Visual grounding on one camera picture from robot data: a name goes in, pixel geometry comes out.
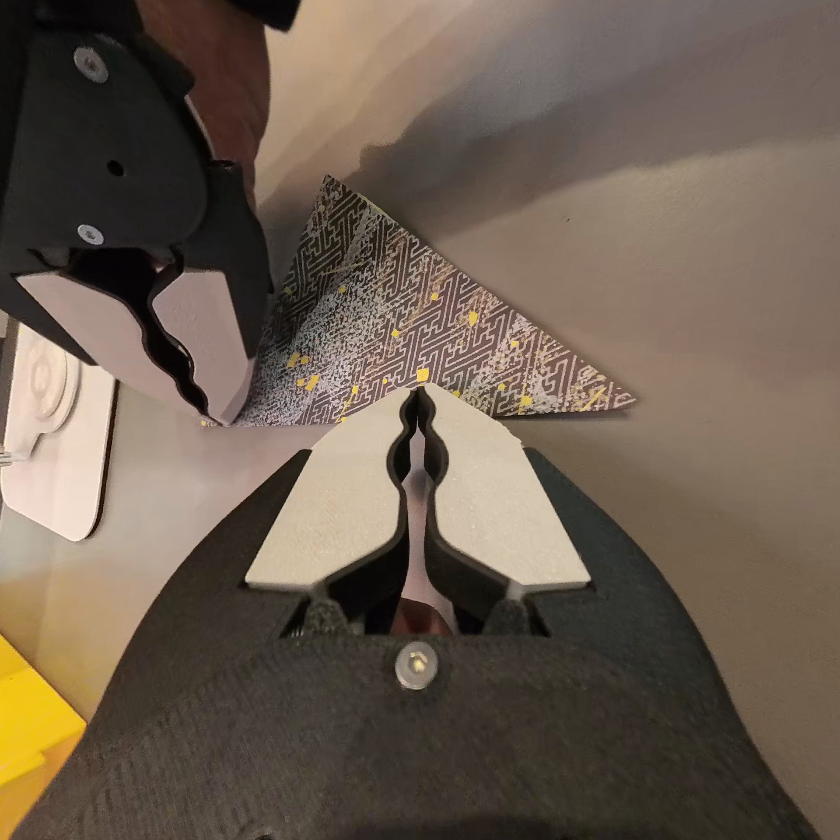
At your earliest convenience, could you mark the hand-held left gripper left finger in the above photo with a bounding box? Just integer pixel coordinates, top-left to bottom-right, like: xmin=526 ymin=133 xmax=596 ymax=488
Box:
xmin=244 ymin=387 xmax=421 ymax=621

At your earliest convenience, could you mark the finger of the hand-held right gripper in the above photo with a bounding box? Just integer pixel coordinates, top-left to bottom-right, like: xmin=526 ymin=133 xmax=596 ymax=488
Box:
xmin=148 ymin=262 xmax=252 ymax=426
xmin=12 ymin=252 xmax=206 ymax=416

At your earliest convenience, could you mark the yellow box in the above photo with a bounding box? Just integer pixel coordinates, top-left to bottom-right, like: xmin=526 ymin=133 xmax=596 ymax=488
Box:
xmin=0 ymin=632 xmax=88 ymax=790

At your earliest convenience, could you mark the white rounded board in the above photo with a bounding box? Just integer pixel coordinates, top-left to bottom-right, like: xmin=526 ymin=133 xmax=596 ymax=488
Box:
xmin=0 ymin=320 xmax=119 ymax=543

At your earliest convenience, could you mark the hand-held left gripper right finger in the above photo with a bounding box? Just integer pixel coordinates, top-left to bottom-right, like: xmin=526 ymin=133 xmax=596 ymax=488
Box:
xmin=419 ymin=383 xmax=593 ymax=626

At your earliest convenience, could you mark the white round holder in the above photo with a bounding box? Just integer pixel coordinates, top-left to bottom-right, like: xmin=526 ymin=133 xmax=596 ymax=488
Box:
xmin=12 ymin=338 xmax=84 ymax=462

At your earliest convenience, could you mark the person's right forearm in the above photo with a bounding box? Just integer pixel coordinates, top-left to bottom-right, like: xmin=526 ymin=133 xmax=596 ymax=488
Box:
xmin=184 ymin=0 xmax=298 ymax=217

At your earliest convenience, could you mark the patterned origami paper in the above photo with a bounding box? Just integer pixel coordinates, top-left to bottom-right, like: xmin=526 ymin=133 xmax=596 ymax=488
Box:
xmin=200 ymin=174 xmax=637 ymax=429

